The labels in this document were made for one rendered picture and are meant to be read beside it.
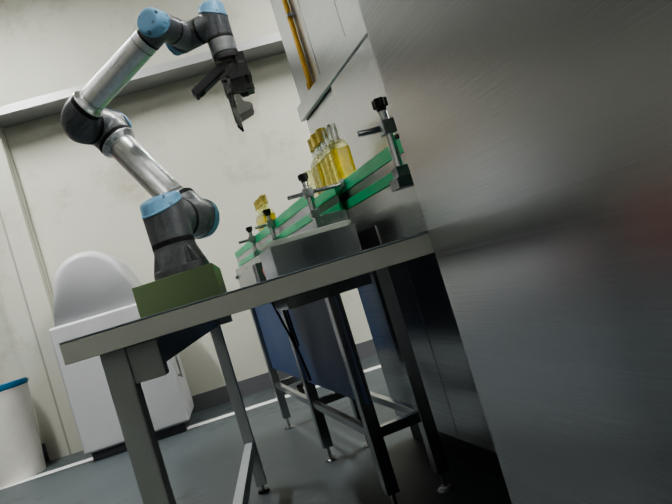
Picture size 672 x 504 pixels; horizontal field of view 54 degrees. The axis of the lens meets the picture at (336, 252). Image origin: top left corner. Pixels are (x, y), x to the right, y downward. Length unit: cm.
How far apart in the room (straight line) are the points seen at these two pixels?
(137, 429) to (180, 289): 68
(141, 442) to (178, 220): 83
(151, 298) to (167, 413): 277
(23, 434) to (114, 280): 118
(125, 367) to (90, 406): 344
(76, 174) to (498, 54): 476
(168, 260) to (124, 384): 72
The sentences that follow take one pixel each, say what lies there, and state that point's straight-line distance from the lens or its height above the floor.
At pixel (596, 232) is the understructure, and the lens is 68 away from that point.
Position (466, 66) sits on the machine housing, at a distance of 81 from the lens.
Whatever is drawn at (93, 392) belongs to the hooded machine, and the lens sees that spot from 452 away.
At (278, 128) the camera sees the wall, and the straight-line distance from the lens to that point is 520.
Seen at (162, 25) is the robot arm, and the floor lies 147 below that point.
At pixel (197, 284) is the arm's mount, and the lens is 172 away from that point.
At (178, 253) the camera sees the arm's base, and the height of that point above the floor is 89.
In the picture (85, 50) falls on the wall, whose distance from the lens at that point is 555.
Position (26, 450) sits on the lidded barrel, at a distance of 493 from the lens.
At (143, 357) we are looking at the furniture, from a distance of 109.
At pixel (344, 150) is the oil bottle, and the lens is 193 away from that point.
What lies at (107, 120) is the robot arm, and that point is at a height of 135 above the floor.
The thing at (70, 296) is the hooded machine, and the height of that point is 105.
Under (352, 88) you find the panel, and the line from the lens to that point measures 209.
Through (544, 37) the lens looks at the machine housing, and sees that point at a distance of 69.
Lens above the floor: 74
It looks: 1 degrees up
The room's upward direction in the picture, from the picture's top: 17 degrees counter-clockwise
